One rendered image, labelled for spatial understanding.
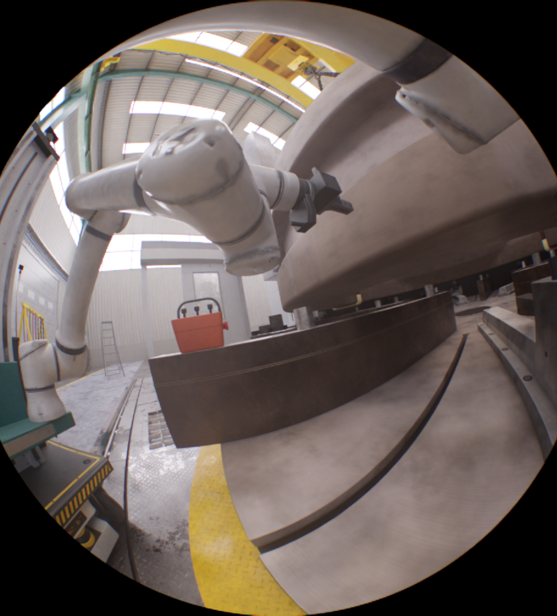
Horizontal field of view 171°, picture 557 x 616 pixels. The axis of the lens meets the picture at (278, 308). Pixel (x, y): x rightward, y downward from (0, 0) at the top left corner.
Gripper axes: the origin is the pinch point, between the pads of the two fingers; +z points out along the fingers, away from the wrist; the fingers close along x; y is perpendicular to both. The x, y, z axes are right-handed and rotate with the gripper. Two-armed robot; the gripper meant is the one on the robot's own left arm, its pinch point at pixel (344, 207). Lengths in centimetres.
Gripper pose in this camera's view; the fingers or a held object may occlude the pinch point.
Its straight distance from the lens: 52.5
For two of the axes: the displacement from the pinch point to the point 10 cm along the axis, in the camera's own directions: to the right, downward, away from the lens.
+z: 8.7, -1.3, 4.7
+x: -4.5, 1.7, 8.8
